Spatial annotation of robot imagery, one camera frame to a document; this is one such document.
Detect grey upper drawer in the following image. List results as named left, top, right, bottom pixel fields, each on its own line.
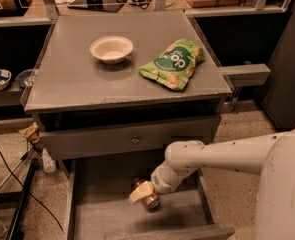
left=41, top=115, right=221, bottom=160

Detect grey open middle drawer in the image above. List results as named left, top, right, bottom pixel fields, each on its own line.
left=68, top=150, right=235, bottom=240

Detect grey drawer cabinet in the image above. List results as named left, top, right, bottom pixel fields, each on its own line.
left=20, top=10, right=235, bottom=162

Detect black monitor stand base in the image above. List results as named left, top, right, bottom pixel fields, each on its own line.
left=68, top=0, right=123, bottom=13

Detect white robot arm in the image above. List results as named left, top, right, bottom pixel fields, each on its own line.
left=129, top=129, right=295, bottom=240

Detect white paper bowl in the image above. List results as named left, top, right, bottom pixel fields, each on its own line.
left=90, top=36, right=133, bottom=65

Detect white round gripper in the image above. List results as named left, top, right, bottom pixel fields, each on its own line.
left=129, top=168, right=173, bottom=203

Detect grey side shelf block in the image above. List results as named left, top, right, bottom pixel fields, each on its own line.
left=220, top=64, right=270, bottom=87

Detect green chip bag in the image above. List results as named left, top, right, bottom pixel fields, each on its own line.
left=138, top=39, right=205, bottom=91

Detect grey glass bowl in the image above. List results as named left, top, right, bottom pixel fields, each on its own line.
left=15, top=69, right=38, bottom=89

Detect black floor cable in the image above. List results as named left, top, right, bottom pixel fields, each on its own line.
left=0, top=134, right=65, bottom=233

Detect red coke can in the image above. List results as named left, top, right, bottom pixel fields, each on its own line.
left=134, top=178, right=160, bottom=211

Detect brown snack packet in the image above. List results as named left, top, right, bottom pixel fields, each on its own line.
left=19, top=123, right=43, bottom=151

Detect white plastic bottle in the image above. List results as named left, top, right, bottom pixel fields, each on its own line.
left=42, top=149, right=56, bottom=174

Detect black metal stand leg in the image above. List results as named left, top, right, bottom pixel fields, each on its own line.
left=6, top=163, right=37, bottom=240

